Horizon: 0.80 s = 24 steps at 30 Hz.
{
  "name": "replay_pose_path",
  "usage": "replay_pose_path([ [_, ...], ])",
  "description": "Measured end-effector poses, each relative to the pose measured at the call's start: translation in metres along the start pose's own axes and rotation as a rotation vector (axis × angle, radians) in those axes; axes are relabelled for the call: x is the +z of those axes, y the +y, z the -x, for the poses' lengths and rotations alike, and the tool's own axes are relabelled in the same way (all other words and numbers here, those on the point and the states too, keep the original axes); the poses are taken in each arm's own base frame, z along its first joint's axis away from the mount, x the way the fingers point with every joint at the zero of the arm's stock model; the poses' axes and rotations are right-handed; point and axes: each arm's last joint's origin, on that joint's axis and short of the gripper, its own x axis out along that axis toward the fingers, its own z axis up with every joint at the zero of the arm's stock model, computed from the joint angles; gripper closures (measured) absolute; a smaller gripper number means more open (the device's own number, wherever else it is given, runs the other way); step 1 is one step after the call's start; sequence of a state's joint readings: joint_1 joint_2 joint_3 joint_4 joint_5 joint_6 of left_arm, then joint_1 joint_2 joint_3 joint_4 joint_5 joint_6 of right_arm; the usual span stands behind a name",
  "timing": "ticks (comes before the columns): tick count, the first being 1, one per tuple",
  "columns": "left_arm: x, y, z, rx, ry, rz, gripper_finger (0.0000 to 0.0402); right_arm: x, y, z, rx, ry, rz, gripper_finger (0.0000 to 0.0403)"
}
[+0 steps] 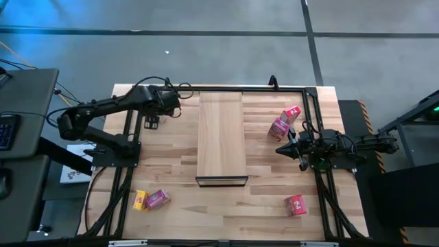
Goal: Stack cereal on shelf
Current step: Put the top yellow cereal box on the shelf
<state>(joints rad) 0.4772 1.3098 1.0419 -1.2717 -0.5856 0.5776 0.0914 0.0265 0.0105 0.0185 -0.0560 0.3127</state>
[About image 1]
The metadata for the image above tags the black mat hazard stripe edge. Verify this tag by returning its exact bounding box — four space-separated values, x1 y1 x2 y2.
337 99 410 245

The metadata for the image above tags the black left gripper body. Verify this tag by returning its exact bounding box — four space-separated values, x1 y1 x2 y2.
143 88 182 130

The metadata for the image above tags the black desk cable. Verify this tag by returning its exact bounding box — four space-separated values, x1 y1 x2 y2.
0 58 83 104

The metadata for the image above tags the black aluminium table frame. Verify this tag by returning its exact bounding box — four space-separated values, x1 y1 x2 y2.
77 84 370 247

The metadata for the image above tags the grey desk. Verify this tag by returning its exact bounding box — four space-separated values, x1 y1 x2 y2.
0 67 60 160
0 154 51 244

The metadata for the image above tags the orange cable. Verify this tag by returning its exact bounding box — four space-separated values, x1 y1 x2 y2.
0 40 75 107

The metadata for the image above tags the red cereal box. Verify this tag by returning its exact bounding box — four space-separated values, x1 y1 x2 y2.
279 105 302 125
283 194 308 217

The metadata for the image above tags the pink cereal box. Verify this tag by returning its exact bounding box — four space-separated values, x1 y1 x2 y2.
267 117 292 142
143 189 171 211

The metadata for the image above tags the black desk leg beam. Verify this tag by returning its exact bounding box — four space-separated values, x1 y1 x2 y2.
36 136 94 176

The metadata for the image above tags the wooden tray board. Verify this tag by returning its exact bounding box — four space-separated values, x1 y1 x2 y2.
195 91 249 188

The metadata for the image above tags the black table cable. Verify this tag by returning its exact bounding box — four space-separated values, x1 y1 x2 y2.
84 166 107 236

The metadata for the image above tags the grey metal cart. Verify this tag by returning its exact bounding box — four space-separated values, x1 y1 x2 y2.
378 89 439 169

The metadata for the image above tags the white printed box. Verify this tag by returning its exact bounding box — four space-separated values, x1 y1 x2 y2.
60 143 96 185

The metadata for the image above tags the black keyboard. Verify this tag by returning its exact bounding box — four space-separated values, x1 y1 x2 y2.
0 114 21 152

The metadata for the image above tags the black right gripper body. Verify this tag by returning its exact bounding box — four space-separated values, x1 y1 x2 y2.
289 127 318 172

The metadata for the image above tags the large black box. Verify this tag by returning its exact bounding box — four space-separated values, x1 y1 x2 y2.
368 163 439 228

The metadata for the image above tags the silver metal bracket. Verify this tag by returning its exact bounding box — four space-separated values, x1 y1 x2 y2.
108 239 148 247
300 241 340 247

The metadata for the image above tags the black device green light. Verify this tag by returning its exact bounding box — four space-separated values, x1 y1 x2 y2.
424 102 439 121

